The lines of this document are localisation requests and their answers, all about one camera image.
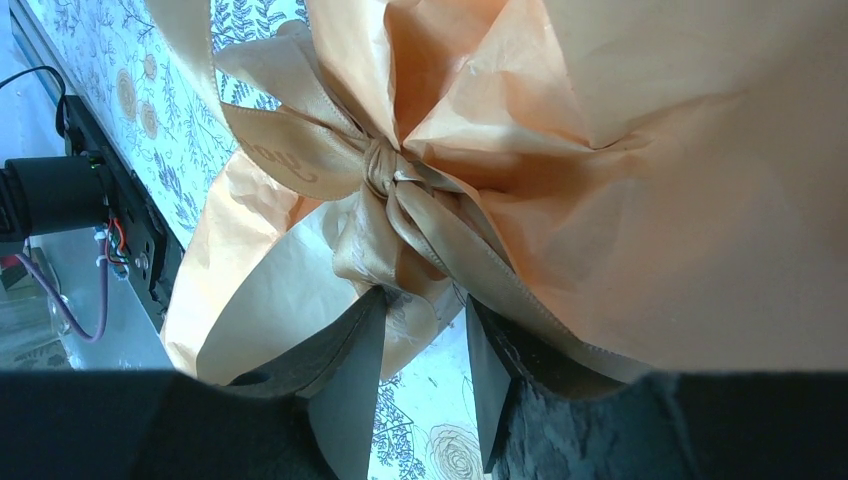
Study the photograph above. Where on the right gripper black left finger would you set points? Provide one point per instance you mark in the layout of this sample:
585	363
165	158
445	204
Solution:
310	411

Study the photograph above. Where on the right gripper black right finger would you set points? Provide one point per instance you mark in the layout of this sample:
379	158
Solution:
522	390

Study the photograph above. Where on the tan wrapping paper sheet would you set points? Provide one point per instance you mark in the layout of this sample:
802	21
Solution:
668	178

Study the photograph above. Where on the tan ribbon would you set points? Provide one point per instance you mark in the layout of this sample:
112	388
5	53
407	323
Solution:
273	97

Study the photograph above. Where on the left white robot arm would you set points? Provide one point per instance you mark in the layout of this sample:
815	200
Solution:
52	194

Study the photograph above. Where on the floral patterned table mat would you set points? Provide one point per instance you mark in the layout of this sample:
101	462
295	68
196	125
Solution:
425	426

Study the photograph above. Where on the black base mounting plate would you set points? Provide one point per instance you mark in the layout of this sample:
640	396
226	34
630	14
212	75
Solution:
154	253

